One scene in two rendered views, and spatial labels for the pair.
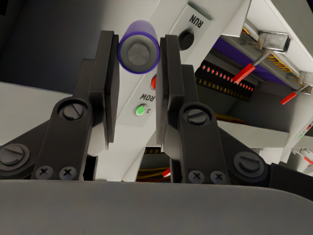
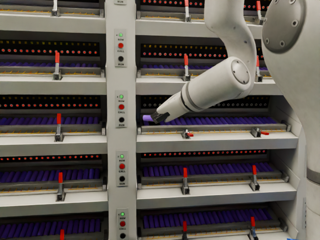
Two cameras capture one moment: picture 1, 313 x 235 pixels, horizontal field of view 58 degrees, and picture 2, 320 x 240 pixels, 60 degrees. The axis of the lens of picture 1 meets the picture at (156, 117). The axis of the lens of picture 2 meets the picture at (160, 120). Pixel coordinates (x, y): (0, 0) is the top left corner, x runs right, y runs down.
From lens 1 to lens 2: 0.81 m
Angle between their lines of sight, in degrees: 68
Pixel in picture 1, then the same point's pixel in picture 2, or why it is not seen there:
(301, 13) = (62, 150)
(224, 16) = (111, 130)
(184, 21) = (125, 123)
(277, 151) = not seen: outside the picture
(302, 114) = not seen: outside the picture
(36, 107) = (148, 90)
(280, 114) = not seen: outside the picture
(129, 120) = (122, 92)
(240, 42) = (62, 127)
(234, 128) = (34, 92)
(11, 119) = (153, 87)
